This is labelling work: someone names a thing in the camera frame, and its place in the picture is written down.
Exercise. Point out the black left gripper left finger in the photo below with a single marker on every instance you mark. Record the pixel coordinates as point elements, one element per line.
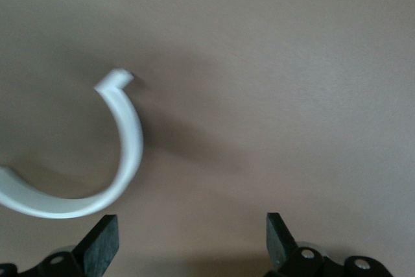
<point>100,248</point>

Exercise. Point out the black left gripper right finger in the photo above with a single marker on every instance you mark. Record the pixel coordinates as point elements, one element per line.
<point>280,244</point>

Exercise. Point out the white curved plastic bracket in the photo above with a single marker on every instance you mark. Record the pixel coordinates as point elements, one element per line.
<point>133,134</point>

